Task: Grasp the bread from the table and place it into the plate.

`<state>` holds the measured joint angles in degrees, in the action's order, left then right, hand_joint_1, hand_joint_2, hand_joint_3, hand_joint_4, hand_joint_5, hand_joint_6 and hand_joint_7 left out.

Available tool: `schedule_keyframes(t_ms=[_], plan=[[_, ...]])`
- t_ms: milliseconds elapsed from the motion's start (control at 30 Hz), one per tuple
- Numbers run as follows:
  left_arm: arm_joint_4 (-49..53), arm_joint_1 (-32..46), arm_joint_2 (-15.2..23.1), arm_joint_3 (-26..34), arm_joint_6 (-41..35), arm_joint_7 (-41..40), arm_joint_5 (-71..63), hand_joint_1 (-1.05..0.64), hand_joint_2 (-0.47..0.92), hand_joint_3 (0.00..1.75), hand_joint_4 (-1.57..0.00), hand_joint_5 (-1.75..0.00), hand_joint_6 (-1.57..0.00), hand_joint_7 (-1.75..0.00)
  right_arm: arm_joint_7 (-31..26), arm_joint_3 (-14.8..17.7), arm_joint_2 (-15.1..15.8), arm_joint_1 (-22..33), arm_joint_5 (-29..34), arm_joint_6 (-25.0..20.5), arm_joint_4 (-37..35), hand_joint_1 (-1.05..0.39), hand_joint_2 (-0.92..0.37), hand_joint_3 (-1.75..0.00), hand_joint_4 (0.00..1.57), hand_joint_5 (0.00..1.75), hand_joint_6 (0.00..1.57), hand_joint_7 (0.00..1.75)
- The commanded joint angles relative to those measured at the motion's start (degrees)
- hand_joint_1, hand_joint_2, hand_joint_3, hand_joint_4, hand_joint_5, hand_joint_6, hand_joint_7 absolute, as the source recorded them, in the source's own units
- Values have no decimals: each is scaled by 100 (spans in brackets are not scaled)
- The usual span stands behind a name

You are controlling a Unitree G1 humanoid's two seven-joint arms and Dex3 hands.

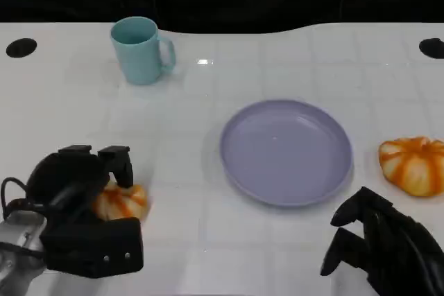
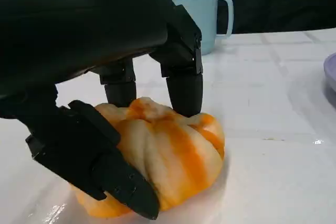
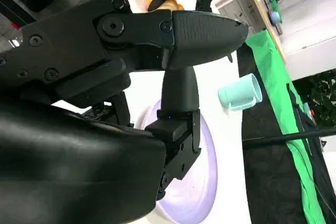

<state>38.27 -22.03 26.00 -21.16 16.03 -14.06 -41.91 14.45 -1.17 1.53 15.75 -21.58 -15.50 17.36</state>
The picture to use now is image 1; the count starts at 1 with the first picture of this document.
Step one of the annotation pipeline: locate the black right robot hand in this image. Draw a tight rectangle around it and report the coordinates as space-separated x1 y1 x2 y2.
319 186 444 296

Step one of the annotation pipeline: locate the lilac plate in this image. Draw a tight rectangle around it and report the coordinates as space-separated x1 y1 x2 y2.
219 98 354 208

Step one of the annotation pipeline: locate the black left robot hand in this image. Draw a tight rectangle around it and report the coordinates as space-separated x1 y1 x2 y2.
26 143 135 232

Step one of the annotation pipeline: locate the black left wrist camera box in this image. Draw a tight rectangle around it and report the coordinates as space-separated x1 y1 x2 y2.
39 216 145 279

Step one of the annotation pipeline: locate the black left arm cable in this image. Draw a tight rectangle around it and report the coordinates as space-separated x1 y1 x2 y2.
0 177 48 219

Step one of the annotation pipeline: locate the pale green mug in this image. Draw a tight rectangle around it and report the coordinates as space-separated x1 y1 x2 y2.
110 16 177 86

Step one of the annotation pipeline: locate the orange white toy bread roll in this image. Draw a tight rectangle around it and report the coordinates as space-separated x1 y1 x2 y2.
377 136 444 198
91 182 151 223

